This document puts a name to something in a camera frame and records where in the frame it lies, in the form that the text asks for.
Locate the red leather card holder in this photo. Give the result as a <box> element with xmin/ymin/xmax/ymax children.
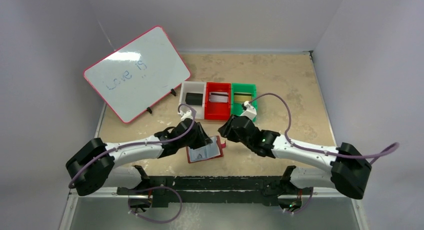
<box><xmin>186</xmin><ymin>136</ymin><xmax>227</xmax><ymax>164</ymax></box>

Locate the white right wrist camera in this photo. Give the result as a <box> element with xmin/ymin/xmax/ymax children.
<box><xmin>240</xmin><ymin>101</ymin><xmax>257</xmax><ymax>122</ymax></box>

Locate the gold card in bin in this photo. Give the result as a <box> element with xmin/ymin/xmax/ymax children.
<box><xmin>233</xmin><ymin>92</ymin><xmax>253</xmax><ymax>104</ymax></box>

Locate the white plastic bin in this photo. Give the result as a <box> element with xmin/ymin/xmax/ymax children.
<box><xmin>179</xmin><ymin>81</ymin><xmax>206</xmax><ymax>119</ymax></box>

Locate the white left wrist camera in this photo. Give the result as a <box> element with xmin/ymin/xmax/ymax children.
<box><xmin>178</xmin><ymin>110</ymin><xmax>195</xmax><ymax>121</ymax></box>

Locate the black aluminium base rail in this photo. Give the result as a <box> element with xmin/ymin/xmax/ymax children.
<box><xmin>67</xmin><ymin>174</ymin><xmax>362</xmax><ymax>210</ymax></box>

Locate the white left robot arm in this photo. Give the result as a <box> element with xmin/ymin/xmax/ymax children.
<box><xmin>65</xmin><ymin>118</ymin><xmax>213</xmax><ymax>196</ymax></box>

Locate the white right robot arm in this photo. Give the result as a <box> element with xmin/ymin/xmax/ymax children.
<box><xmin>218</xmin><ymin>115</ymin><xmax>372</xmax><ymax>200</ymax></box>

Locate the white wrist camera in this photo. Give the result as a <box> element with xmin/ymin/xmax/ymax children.
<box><xmin>240</xmin><ymin>101</ymin><xmax>257</xmax><ymax>122</ymax></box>
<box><xmin>178</xmin><ymin>110</ymin><xmax>195</xmax><ymax>121</ymax></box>

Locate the red plastic bin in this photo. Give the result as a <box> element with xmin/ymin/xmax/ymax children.
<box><xmin>204</xmin><ymin>82</ymin><xmax>231</xmax><ymax>121</ymax></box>

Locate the green plastic bin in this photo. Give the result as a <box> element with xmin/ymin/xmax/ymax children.
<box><xmin>230</xmin><ymin>83</ymin><xmax>257</xmax><ymax>116</ymax></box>

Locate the pink framed whiteboard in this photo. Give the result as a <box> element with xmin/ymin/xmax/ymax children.
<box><xmin>83</xmin><ymin>26</ymin><xmax>191</xmax><ymax>123</ymax></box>

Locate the black card in bin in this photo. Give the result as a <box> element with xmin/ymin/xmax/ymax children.
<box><xmin>185</xmin><ymin>92</ymin><xmax>204</xmax><ymax>106</ymax></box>

